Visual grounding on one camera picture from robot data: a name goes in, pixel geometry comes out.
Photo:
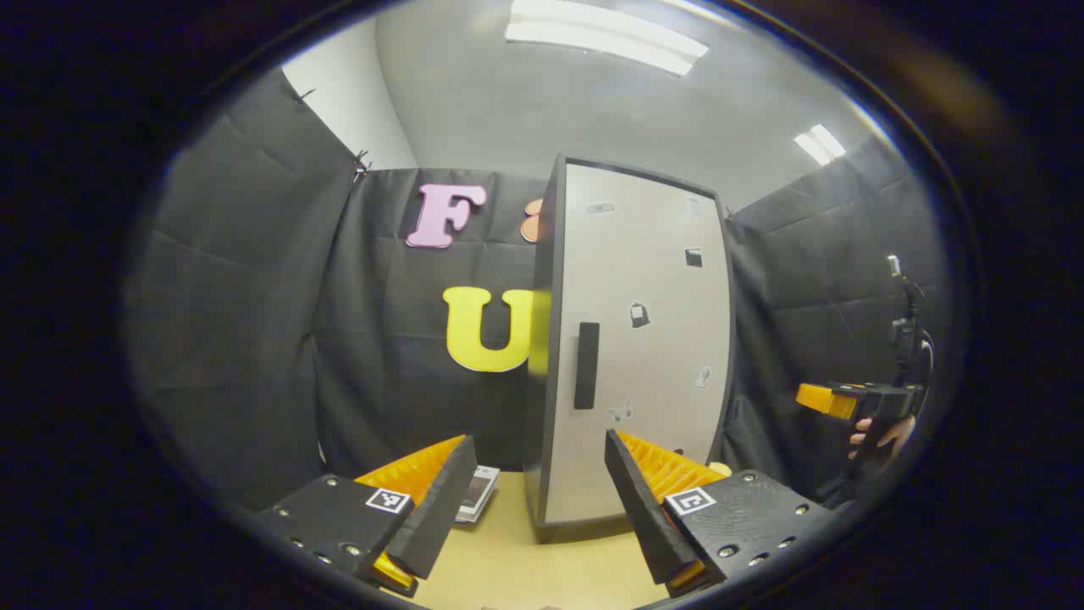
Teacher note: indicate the black backdrop cloth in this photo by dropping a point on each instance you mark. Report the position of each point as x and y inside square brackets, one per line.
[254, 296]

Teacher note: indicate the small ceiling light panel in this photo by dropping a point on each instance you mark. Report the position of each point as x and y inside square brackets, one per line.
[820, 144]

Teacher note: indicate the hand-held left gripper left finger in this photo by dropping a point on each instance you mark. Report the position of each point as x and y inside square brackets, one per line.
[440, 508]

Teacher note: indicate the yellow plush toy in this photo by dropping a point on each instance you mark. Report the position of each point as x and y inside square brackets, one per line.
[721, 468]

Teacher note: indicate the beige cabinet door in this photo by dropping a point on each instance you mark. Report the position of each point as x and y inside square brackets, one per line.
[652, 373]

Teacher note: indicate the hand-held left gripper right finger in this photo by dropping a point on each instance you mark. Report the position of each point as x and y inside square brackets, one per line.
[644, 517]

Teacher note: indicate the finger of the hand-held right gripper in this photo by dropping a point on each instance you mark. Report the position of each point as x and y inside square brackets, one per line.
[826, 398]

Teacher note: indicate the book with dark photo cover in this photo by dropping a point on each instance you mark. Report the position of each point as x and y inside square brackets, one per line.
[478, 493]

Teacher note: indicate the dark grey cabinet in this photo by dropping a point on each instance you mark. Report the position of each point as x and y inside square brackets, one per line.
[538, 381]

